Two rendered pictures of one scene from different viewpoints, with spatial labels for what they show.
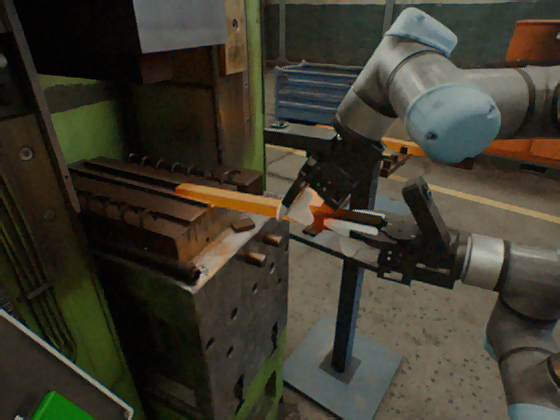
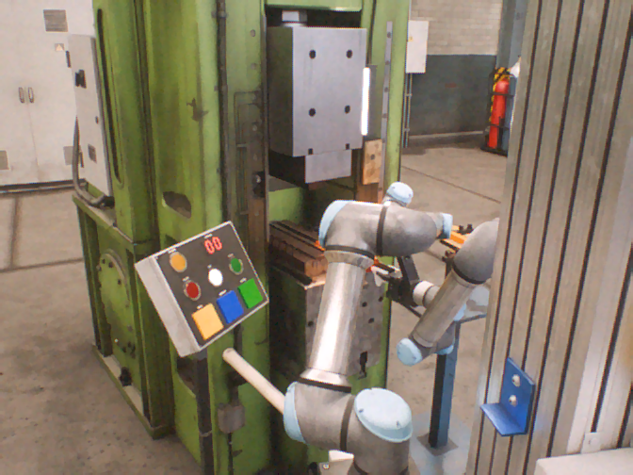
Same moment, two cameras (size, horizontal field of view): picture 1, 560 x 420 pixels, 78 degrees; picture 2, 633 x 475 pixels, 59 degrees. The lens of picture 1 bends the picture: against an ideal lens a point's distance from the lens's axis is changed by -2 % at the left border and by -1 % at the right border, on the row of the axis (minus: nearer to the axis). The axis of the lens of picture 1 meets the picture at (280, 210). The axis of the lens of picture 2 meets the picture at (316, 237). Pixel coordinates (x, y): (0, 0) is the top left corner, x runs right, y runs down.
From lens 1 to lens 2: 1.39 m
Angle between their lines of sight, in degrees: 26
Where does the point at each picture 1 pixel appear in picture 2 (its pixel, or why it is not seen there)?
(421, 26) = (392, 191)
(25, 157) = (256, 214)
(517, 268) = (429, 294)
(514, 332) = not seen: hidden behind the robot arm
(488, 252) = (421, 286)
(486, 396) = not seen: outside the picture
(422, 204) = (401, 262)
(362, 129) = not seen: hidden behind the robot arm
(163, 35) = (316, 175)
